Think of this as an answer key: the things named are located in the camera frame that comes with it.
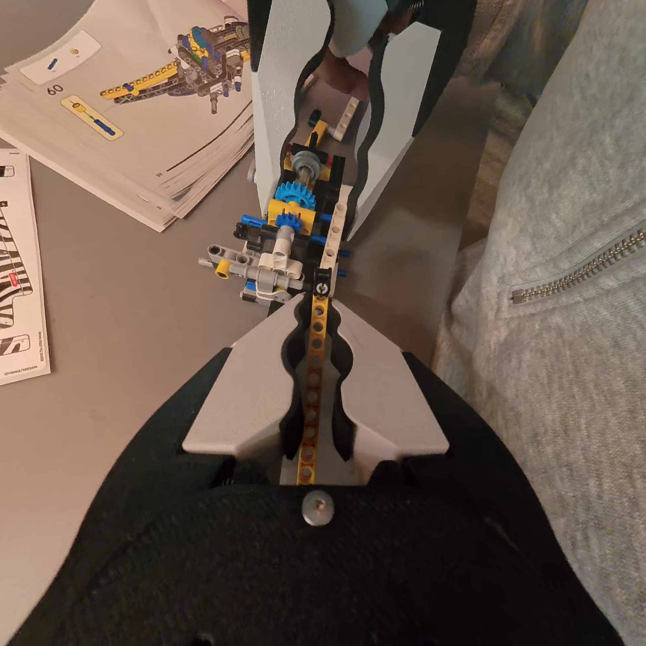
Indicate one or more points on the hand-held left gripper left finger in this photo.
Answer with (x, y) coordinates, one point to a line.
(234, 403)

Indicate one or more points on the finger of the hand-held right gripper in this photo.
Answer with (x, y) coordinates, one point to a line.
(282, 50)
(409, 80)

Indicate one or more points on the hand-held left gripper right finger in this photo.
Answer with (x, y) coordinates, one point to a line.
(398, 403)

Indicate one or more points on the lego gearbox model assembly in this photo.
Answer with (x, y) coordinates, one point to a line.
(285, 209)

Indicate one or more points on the yellow lego beam white connector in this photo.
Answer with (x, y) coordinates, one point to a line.
(345, 118)

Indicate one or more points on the lego instruction booklet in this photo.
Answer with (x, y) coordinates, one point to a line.
(126, 151)

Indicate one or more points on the person's right hand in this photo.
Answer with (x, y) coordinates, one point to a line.
(348, 75)

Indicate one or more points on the zebra striped sticker sheet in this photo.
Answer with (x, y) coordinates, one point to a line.
(20, 252)

